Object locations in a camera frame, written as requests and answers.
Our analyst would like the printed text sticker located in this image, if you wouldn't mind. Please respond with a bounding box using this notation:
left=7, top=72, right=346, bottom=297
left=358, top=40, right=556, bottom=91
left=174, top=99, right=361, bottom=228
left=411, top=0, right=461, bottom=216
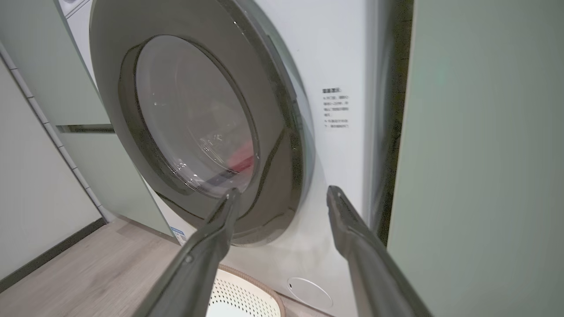
left=322, top=87, right=351, bottom=130

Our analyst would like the white front-load washing machine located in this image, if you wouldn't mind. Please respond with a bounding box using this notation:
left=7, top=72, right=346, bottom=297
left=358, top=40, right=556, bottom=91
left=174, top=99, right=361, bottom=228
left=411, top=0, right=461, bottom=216
left=57, top=0, right=415, bottom=317

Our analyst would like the round white filter cover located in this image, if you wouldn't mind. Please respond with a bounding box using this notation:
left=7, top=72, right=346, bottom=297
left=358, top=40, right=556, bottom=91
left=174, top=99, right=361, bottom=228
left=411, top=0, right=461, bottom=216
left=286, top=276, right=334, bottom=311

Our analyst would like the large pale green cabinet door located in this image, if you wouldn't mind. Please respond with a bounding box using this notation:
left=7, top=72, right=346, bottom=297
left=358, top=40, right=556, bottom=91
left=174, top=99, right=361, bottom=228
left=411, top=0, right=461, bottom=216
left=57, top=131, right=173, bottom=237

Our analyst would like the pale green cabinet white side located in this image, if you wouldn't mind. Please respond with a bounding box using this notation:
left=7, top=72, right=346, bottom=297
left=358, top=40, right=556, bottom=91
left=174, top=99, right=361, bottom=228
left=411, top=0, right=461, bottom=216
left=387, top=0, right=564, bottom=317

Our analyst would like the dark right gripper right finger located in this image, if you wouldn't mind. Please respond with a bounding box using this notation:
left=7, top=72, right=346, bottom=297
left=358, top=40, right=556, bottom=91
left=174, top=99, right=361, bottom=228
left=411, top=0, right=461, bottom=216
left=327, top=185, right=434, bottom=317

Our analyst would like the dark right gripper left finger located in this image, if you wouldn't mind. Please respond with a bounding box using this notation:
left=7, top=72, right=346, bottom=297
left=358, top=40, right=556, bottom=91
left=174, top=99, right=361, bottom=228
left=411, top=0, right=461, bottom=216
left=132, top=188, right=242, bottom=317

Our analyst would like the red garment with white stripes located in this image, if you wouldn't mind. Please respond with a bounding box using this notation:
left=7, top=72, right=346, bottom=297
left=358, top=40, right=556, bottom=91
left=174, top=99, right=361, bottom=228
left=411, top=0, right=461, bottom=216
left=227, top=143, right=256, bottom=174

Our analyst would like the small pale green cabinet front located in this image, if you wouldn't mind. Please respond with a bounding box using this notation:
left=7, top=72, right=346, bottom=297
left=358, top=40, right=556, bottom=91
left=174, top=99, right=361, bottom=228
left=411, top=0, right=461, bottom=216
left=0, top=0, right=111, bottom=126

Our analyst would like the cream perforated laundry basket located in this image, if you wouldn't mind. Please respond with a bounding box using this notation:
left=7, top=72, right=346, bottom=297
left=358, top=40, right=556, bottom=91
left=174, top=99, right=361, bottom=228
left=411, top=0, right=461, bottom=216
left=206, top=264, right=286, bottom=317

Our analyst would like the grey washing machine door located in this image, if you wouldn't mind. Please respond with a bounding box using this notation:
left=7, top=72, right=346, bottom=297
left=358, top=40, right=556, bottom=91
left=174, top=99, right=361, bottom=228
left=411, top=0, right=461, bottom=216
left=89, top=0, right=315, bottom=246

